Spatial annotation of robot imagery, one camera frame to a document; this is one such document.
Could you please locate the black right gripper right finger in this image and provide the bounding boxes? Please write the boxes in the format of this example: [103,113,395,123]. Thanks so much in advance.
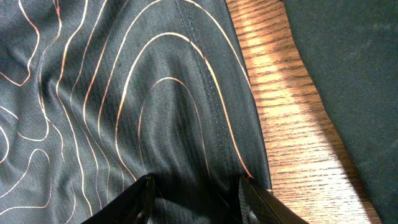
[238,176,308,224]

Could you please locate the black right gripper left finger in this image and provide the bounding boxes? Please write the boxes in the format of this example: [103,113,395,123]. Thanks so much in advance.
[83,175,155,224]

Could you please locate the black shirt with orange lines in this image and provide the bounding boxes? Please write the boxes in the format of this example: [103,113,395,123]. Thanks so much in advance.
[1,0,271,223]

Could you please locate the black garment with white trim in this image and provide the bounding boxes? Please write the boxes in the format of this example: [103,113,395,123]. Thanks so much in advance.
[284,0,397,223]

